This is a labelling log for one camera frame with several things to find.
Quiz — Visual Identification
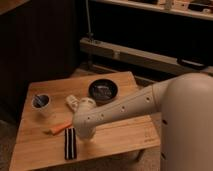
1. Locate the white tube bottle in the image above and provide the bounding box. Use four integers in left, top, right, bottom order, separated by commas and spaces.
66, 95, 79, 112

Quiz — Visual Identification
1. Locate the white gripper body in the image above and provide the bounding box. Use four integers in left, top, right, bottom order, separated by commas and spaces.
76, 129, 96, 142

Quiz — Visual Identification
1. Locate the metal vertical pole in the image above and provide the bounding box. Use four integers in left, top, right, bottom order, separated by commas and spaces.
85, 0, 93, 41

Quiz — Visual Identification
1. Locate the black white striped eraser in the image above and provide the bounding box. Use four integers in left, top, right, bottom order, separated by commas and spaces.
64, 128, 77, 160

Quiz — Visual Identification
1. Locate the dark round bowl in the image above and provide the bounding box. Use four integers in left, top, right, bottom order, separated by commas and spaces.
88, 79, 118, 103

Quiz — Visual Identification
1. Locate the orange carrot toy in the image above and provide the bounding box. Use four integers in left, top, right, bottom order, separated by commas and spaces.
44, 122, 72, 135

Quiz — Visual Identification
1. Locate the black handle on shelf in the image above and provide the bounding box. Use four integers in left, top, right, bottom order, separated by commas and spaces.
176, 58, 207, 70

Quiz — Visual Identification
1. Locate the clear plastic cup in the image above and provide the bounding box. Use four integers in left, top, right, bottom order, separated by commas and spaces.
31, 94, 53, 118

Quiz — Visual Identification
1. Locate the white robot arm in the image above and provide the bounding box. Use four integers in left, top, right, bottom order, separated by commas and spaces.
73, 73, 213, 171

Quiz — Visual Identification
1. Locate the wooden shelf rail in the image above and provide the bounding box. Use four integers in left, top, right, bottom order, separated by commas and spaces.
80, 38, 213, 76

